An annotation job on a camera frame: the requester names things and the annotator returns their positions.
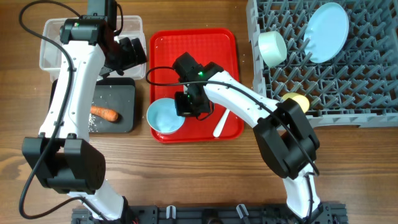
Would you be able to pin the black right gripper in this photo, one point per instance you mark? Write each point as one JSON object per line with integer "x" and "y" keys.
{"x": 185, "y": 106}

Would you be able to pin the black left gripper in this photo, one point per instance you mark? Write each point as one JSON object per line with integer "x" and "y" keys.
{"x": 132, "y": 58}

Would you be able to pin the light blue bowl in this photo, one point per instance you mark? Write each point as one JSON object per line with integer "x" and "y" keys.
{"x": 162, "y": 116}

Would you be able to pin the white plastic spoon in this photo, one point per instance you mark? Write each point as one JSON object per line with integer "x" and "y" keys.
{"x": 219, "y": 127}

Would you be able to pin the orange carrot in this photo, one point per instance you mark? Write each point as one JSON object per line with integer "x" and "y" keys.
{"x": 105, "y": 113}

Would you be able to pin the white rice pile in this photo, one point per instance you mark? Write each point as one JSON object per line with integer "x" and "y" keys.
{"x": 91, "y": 123}

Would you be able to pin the mint green bowl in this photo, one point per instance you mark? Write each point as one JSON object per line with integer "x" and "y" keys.
{"x": 272, "y": 48}

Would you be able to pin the yellow plastic cup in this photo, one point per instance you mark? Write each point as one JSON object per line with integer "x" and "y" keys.
{"x": 300, "y": 99}

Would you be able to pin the light blue plate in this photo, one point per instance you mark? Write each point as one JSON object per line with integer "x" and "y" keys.
{"x": 327, "y": 31}

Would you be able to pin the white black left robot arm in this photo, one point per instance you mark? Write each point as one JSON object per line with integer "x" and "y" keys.
{"x": 61, "y": 156}

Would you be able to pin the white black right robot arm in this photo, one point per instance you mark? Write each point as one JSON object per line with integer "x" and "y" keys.
{"x": 285, "y": 138}

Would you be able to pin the black waste tray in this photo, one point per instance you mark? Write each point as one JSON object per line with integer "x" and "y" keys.
{"x": 113, "y": 93}

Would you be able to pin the grey dishwasher rack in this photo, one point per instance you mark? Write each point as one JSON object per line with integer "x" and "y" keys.
{"x": 358, "y": 86}

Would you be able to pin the clear plastic bin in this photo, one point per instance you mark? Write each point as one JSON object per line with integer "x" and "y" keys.
{"x": 51, "y": 57}

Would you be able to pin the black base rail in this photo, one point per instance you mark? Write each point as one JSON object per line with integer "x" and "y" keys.
{"x": 328, "y": 213}

